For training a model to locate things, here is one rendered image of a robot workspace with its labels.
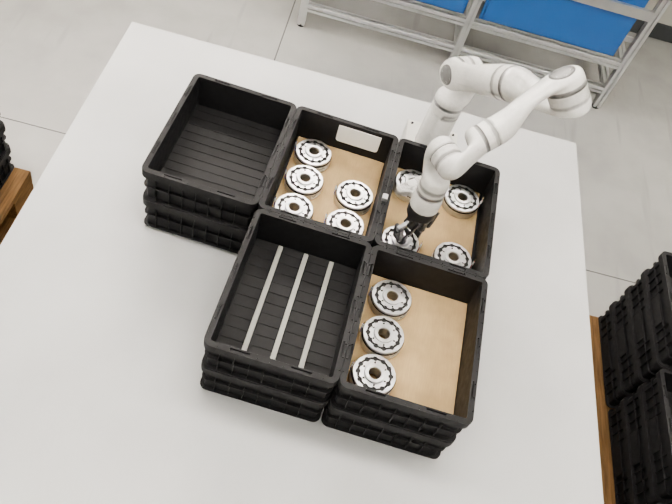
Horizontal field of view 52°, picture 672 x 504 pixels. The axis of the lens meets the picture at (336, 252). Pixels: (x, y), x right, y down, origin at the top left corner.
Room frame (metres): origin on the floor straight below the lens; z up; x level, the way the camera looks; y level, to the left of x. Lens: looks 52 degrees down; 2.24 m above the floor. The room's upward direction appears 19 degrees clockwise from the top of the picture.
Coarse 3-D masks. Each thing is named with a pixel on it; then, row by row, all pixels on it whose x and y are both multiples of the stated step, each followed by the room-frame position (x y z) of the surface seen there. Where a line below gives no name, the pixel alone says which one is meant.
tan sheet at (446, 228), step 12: (396, 204) 1.33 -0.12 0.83; (396, 216) 1.29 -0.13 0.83; (444, 216) 1.35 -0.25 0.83; (384, 228) 1.23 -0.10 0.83; (432, 228) 1.29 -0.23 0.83; (444, 228) 1.30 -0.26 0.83; (456, 228) 1.32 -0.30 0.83; (468, 228) 1.33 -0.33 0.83; (420, 240) 1.23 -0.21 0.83; (432, 240) 1.25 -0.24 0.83; (444, 240) 1.26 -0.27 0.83; (456, 240) 1.27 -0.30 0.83; (468, 240) 1.29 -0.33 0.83; (420, 252) 1.19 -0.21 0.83; (432, 252) 1.21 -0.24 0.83; (468, 252) 1.25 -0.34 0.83
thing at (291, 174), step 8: (296, 168) 1.31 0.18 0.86; (304, 168) 1.32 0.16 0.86; (312, 168) 1.32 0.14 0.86; (288, 176) 1.26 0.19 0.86; (320, 176) 1.30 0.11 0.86; (288, 184) 1.24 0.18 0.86; (296, 184) 1.25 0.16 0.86; (312, 184) 1.27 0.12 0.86; (320, 184) 1.28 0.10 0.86; (304, 192) 1.23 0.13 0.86; (312, 192) 1.24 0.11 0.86
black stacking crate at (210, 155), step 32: (192, 96) 1.40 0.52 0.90; (224, 96) 1.45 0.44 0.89; (192, 128) 1.35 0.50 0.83; (224, 128) 1.39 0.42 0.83; (256, 128) 1.43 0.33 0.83; (160, 160) 1.16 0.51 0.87; (192, 160) 1.24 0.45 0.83; (224, 160) 1.27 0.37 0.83; (256, 160) 1.31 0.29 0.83; (160, 192) 1.08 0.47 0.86
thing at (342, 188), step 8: (344, 184) 1.31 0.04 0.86; (352, 184) 1.31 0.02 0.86; (360, 184) 1.33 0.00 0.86; (336, 192) 1.27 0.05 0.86; (344, 192) 1.28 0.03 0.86; (368, 192) 1.31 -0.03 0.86; (344, 200) 1.25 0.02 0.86; (352, 200) 1.26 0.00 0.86; (360, 200) 1.27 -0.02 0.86; (368, 200) 1.28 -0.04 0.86; (352, 208) 1.23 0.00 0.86; (360, 208) 1.24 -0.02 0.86
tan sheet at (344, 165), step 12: (336, 156) 1.43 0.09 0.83; (348, 156) 1.45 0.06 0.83; (360, 156) 1.46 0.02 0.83; (288, 168) 1.32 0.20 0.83; (336, 168) 1.38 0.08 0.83; (348, 168) 1.40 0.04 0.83; (360, 168) 1.42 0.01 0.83; (372, 168) 1.43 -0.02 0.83; (324, 180) 1.32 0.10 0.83; (336, 180) 1.34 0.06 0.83; (360, 180) 1.37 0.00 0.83; (372, 180) 1.39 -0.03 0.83; (324, 192) 1.28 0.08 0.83; (372, 192) 1.34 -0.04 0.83; (312, 204) 1.23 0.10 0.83; (324, 204) 1.24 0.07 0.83; (372, 204) 1.30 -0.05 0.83; (312, 216) 1.19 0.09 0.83; (324, 216) 1.20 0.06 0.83; (360, 216) 1.24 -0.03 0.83
